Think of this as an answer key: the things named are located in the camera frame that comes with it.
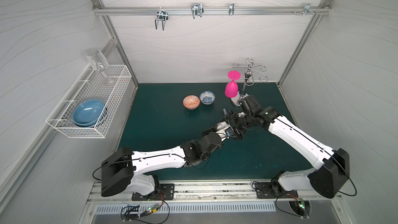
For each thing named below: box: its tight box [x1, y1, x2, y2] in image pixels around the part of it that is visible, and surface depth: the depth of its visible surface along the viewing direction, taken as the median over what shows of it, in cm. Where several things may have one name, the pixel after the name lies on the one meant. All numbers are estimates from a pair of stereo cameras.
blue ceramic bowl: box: [72, 99, 106, 127], surface depth 61 cm
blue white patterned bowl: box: [199, 90, 216, 105], surface depth 112 cm
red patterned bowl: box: [182, 94, 201, 111], surface depth 109 cm
